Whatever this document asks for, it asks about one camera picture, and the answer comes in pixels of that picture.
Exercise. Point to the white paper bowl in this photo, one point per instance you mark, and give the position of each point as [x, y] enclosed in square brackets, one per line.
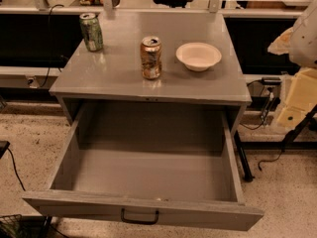
[198, 56]

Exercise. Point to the green soda can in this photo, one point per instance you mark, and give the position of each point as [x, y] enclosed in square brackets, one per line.
[91, 31]

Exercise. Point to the open grey top drawer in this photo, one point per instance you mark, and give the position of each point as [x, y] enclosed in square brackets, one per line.
[141, 156]

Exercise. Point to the black wire basket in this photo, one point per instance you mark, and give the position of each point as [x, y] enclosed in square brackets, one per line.
[10, 226]

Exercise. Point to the black drawer handle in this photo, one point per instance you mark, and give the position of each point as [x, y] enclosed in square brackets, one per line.
[141, 218]

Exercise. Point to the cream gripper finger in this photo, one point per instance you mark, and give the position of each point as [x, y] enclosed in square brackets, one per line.
[300, 100]
[281, 44]

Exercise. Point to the black table leg frame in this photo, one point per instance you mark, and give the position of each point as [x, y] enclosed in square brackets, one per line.
[287, 143]

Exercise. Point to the grey cabinet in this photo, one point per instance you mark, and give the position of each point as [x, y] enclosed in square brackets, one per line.
[115, 72]

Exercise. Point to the orange soda can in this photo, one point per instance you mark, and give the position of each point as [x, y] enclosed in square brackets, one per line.
[150, 53]

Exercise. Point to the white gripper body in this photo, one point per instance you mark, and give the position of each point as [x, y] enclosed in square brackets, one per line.
[305, 40]

